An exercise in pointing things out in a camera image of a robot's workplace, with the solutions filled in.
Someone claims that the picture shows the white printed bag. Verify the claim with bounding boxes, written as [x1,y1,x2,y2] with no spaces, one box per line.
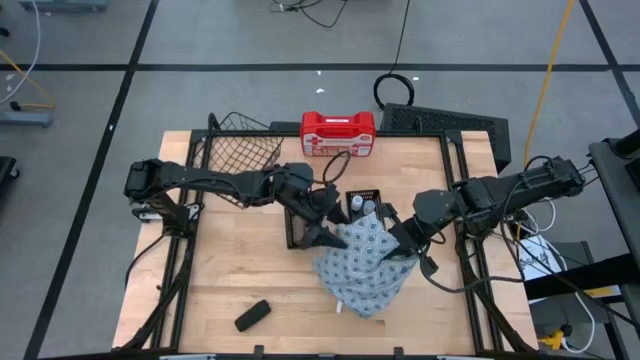
[517,233,571,284]

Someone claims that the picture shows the yellow power plug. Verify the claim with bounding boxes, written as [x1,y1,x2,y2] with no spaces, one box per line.
[537,323,574,352]

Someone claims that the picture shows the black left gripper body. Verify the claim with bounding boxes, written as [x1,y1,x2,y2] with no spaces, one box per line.
[293,183,342,232]

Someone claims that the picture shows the white floor cable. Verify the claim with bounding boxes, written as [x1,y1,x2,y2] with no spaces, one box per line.
[0,0,42,106]

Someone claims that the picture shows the thin yellow floor cable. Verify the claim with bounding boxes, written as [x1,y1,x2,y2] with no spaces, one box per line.
[0,48,56,112]

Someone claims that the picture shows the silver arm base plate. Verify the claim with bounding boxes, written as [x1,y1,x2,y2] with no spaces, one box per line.
[132,201,205,224]

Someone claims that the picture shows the black caster foot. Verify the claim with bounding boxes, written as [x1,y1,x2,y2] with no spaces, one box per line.
[0,155,21,195]

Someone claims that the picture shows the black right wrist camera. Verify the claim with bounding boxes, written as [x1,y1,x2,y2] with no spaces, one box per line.
[418,256,441,278]

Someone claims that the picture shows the red first aid kit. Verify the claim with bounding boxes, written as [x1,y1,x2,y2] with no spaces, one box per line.
[299,110,377,158]

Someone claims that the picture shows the black perforated computer case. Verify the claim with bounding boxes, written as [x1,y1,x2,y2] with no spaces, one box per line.
[379,102,513,174]

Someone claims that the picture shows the small black box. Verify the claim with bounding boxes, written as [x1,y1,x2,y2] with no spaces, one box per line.
[268,120,303,134]

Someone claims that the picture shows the tangled black floor cables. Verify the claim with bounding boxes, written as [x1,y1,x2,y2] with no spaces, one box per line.
[269,0,350,29]

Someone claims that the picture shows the grey floor stand foot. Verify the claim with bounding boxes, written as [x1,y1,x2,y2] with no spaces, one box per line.
[0,110,54,129]
[18,0,109,13]

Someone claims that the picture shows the black side table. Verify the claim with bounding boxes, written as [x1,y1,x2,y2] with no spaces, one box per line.
[522,128,640,326]

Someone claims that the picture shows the long yellow floor cable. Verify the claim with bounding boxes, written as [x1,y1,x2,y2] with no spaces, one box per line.
[521,0,576,169]

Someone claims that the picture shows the grey-blue patterned cloth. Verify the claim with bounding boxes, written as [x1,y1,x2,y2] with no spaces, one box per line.
[312,211,422,321]

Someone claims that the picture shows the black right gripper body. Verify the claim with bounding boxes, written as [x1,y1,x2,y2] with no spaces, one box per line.
[391,216,442,257]

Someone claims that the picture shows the coiled black floor cable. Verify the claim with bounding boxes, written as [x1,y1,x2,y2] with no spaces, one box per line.
[372,0,417,112]

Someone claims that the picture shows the black bandage roll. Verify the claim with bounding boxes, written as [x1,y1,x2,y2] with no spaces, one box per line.
[233,298,273,333]

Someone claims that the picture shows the black wire basket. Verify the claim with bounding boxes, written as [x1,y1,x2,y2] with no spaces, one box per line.
[188,111,285,210]

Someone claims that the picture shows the black slotted plastic tray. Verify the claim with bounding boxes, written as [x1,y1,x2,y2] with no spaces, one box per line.
[282,206,327,251]
[345,188,386,224]

